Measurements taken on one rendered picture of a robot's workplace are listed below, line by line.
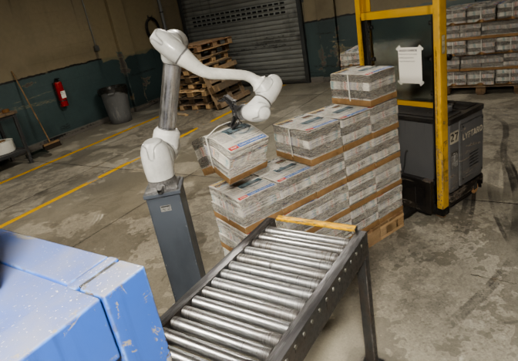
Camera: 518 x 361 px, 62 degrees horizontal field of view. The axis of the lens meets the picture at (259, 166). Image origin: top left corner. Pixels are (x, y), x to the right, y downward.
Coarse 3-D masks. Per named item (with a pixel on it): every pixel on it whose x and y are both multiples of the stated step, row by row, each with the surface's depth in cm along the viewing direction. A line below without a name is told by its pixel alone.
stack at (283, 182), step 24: (360, 144) 302; (264, 168) 290; (288, 168) 283; (312, 168) 278; (336, 168) 292; (360, 168) 306; (216, 192) 271; (240, 192) 260; (264, 192) 259; (288, 192) 271; (312, 192) 282; (336, 192) 295; (360, 192) 310; (240, 216) 254; (264, 216) 262; (288, 216) 273; (312, 216) 286; (360, 216) 315; (240, 240) 267
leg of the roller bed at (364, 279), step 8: (368, 264) 205; (360, 272) 205; (368, 272) 206; (360, 280) 207; (368, 280) 207; (360, 288) 209; (368, 288) 207; (360, 296) 211; (368, 296) 208; (360, 304) 213; (368, 304) 210; (368, 312) 212; (368, 320) 214; (368, 328) 216; (368, 336) 218; (368, 344) 220; (376, 344) 223; (368, 352) 222; (376, 352) 224; (368, 360) 224; (376, 360) 225
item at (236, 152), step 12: (240, 132) 253; (252, 132) 253; (216, 144) 245; (228, 144) 241; (240, 144) 242; (252, 144) 245; (264, 144) 252; (216, 156) 249; (228, 156) 239; (240, 156) 244; (252, 156) 251; (264, 156) 259; (228, 168) 243; (240, 168) 249
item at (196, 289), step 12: (264, 228) 220; (252, 240) 211; (240, 252) 203; (228, 264) 195; (204, 276) 188; (216, 276) 188; (192, 288) 181; (180, 300) 175; (168, 312) 169; (180, 312) 170; (168, 324) 165
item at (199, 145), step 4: (196, 140) 263; (200, 140) 258; (192, 144) 269; (196, 144) 265; (200, 144) 260; (204, 144) 256; (196, 148) 267; (200, 148) 261; (204, 148) 257; (196, 152) 269; (200, 152) 263; (204, 152) 259; (200, 156) 265; (204, 156) 261; (200, 160) 267; (204, 160) 262; (208, 160) 258; (200, 164) 268; (204, 164) 264; (208, 164) 260
